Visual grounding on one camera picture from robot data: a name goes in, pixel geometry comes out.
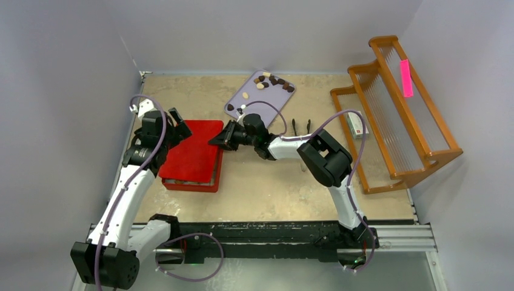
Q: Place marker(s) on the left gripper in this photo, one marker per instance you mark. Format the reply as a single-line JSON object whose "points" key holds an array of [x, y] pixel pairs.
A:
{"points": [[178, 132]]}

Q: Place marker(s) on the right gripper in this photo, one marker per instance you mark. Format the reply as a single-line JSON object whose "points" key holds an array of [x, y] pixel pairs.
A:
{"points": [[222, 139]]}

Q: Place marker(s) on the red box lid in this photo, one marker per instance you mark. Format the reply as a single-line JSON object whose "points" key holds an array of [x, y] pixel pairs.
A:
{"points": [[193, 160]]}

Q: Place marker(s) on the black metal tongs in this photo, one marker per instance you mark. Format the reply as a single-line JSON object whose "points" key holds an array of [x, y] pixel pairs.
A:
{"points": [[300, 129]]}

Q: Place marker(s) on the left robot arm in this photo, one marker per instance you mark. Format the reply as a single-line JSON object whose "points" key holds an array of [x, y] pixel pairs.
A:
{"points": [[109, 257]]}

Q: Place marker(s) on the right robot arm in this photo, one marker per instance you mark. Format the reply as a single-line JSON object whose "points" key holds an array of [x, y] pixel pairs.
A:
{"points": [[325, 158]]}

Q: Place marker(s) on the red chocolate box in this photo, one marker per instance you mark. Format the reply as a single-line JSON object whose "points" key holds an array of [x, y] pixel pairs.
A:
{"points": [[210, 187]]}

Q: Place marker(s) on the lavender tray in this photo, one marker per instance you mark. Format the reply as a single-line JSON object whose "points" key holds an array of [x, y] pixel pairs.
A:
{"points": [[268, 93]]}

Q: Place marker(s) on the small white carton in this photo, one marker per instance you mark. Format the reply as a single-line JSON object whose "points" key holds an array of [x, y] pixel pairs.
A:
{"points": [[357, 128]]}

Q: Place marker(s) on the orange wooden rack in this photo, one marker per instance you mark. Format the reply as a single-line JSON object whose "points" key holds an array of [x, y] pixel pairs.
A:
{"points": [[410, 134]]}

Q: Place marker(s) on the pink sticky label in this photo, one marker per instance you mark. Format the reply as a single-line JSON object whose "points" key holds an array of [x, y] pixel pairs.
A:
{"points": [[406, 79]]}

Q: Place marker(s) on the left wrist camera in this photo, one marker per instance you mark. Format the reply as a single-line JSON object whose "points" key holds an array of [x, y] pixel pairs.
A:
{"points": [[144, 106]]}

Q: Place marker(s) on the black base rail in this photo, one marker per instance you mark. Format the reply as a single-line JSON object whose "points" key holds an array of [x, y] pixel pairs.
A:
{"points": [[321, 240]]}

